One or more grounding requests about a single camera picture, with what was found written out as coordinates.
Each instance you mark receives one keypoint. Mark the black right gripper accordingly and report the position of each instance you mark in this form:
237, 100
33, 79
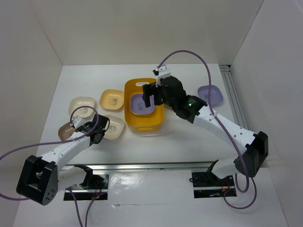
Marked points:
148, 90

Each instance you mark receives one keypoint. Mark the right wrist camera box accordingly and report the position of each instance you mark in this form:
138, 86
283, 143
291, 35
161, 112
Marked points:
161, 73

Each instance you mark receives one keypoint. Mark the purple panda plate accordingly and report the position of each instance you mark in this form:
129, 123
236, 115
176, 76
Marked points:
137, 105
216, 96

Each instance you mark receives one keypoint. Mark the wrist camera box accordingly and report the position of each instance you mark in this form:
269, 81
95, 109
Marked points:
77, 122
161, 73

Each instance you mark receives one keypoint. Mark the yellow panda plate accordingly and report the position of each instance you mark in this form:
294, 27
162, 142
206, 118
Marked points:
112, 100

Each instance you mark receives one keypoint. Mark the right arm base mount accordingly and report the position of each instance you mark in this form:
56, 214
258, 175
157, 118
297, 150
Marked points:
207, 185

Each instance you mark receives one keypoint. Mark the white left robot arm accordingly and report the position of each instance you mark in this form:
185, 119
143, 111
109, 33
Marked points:
42, 177

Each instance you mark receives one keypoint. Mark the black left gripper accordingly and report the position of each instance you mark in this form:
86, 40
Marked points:
102, 132

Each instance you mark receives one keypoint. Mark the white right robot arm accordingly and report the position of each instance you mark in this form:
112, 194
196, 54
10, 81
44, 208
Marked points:
251, 148

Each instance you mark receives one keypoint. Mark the cream panda plate front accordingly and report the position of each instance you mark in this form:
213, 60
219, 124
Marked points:
115, 128

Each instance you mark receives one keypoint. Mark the aluminium table edge rail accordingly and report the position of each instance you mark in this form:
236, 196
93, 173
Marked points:
150, 166

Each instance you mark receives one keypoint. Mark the cream panda plate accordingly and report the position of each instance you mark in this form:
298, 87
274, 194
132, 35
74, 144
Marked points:
115, 128
82, 105

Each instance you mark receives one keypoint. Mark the aluminium side rail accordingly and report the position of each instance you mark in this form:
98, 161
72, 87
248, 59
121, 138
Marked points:
232, 95

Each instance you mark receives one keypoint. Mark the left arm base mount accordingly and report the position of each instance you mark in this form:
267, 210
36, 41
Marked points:
81, 182

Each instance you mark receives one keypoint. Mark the brown panda plate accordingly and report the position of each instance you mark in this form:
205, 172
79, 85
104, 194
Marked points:
65, 131

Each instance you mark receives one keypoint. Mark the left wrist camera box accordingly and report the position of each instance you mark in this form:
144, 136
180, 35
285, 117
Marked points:
77, 122

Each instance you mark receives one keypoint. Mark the yellow plastic bin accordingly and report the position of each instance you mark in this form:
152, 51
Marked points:
141, 123

